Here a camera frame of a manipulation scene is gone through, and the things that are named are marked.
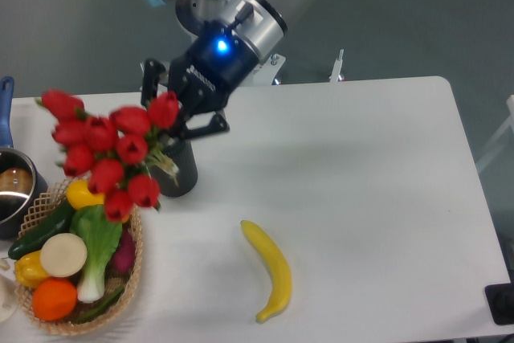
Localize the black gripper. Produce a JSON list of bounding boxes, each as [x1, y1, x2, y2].
[[141, 35, 257, 141]]

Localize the red tulip bouquet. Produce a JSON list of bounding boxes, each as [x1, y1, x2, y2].
[[35, 89, 179, 209]]

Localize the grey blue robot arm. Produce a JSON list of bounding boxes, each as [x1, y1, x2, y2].
[[142, 0, 316, 140]]

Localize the dark grey ribbed vase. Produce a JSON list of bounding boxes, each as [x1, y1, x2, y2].
[[149, 140, 198, 198]]

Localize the yellow squash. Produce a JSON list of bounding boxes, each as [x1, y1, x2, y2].
[[65, 179, 132, 224]]

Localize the green bok choy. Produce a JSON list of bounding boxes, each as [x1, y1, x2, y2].
[[70, 205, 122, 304]]

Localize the woven wicker basket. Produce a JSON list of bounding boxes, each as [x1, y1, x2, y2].
[[15, 179, 144, 337]]

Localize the green cucumber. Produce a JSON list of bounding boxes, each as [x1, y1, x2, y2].
[[8, 199, 75, 260]]

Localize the purple sweet potato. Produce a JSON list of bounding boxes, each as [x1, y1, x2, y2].
[[110, 228, 136, 273]]

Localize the cream round bun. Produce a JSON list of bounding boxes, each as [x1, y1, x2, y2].
[[40, 233, 88, 278]]

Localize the yellow banana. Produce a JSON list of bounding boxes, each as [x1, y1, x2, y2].
[[240, 220, 292, 324]]

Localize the yellow bell pepper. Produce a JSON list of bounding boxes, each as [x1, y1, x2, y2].
[[14, 251, 51, 288]]

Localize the orange fruit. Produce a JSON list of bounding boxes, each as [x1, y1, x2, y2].
[[31, 278, 77, 321]]

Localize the green chili pepper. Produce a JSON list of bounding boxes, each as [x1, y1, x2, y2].
[[72, 287, 124, 324]]

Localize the black device at edge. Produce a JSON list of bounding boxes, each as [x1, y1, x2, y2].
[[484, 283, 513, 325]]

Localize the blue handled saucepan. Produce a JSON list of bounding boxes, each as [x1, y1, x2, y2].
[[1, 76, 47, 239]]

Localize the white frame at right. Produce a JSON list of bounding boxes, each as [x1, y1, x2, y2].
[[475, 95, 513, 174]]

